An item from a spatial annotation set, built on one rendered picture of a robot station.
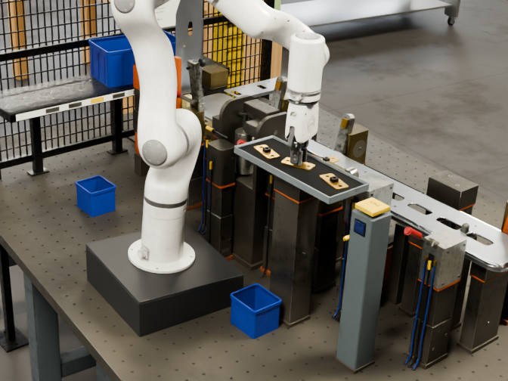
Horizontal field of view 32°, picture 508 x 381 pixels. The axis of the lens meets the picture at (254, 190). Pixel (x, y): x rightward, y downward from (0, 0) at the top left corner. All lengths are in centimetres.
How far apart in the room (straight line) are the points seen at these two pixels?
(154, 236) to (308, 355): 53
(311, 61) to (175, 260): 72
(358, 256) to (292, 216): 24
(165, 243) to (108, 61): 90
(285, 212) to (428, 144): 329
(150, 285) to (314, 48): 78
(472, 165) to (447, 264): 314
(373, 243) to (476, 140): 361
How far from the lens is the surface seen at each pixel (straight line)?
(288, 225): 232
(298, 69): 216
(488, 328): 249
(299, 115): 219
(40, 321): 297
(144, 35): 225
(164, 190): 238
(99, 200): 298
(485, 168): 533
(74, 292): 260
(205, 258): 255
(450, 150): 551
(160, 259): 249
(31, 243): 286
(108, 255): 254
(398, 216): 243
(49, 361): 307
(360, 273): 217
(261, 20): 216
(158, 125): 228
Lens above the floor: 211
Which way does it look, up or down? 26 degrees down
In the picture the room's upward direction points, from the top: 3 degrees clockwise
